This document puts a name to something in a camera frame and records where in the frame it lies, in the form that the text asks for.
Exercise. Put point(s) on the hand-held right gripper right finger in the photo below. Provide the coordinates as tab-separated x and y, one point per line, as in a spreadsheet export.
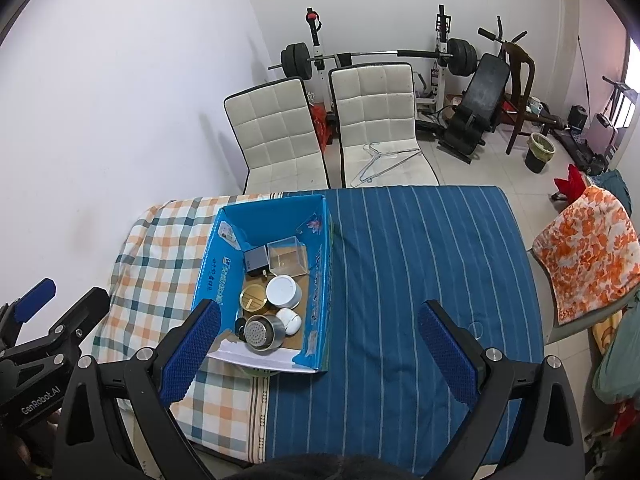
447	355

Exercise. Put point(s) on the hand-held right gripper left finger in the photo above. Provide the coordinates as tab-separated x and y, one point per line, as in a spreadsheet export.
192	355

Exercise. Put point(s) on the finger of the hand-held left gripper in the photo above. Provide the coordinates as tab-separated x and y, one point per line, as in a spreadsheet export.
80	320
34	299

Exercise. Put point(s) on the steel strainer cup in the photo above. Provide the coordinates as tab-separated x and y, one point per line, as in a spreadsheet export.
260	334

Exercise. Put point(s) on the white earbuds case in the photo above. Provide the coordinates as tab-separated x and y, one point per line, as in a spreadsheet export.
289	321

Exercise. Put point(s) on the white round container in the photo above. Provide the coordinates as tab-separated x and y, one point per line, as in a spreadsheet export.
281	290

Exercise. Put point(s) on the dark grey square box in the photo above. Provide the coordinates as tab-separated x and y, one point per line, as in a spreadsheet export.
256	260

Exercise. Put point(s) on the clear plastic box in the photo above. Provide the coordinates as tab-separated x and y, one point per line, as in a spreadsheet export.
287	257

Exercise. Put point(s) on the blue cardboard box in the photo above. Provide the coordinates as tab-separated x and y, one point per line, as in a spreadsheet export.
320	280

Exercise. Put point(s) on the small black object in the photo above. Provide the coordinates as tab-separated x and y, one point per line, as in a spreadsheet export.
240	331

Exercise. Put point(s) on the plaid bed sheet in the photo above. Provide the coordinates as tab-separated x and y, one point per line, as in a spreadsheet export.
150	270

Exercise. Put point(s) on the blue striped bed sheet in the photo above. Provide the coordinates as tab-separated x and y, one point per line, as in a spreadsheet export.
400	260

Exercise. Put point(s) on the grey chair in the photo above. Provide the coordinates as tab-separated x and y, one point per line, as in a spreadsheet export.
575	330

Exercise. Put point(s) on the yellow patterned cloth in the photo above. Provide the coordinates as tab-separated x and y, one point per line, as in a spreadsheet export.
607	332

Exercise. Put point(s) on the green cloth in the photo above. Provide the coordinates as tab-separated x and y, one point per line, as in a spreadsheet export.
620	365

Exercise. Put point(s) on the orange floral blanket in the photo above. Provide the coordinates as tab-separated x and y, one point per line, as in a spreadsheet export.
585	250

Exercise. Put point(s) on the red cloth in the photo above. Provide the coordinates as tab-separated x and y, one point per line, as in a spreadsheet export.
572	182

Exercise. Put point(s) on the green waste bin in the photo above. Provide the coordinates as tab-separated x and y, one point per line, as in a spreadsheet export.
540	152

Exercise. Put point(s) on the teal cloth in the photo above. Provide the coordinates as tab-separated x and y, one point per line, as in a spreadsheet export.
612	182

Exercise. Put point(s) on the white quilted chair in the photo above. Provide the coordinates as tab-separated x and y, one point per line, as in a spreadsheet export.
372	105
275	130

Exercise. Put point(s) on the black long board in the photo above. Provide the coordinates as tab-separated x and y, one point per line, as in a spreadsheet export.
580	152

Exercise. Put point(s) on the red plastic bag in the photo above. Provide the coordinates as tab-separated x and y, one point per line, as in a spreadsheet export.
320	125

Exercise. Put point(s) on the black weight bench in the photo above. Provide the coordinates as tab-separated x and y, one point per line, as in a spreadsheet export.
482	90

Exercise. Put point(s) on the black canister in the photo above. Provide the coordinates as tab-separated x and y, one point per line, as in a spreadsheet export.
578	116

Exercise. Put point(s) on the exercise machine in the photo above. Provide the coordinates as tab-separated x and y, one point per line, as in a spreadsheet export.
603	120

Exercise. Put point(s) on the brown wooden chair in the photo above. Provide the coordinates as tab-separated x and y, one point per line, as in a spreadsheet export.
522	70

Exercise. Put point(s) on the barbell with black plates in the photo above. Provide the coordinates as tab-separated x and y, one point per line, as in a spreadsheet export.
292	60

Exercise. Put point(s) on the barbell rack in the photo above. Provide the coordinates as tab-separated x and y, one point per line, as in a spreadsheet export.
318	67

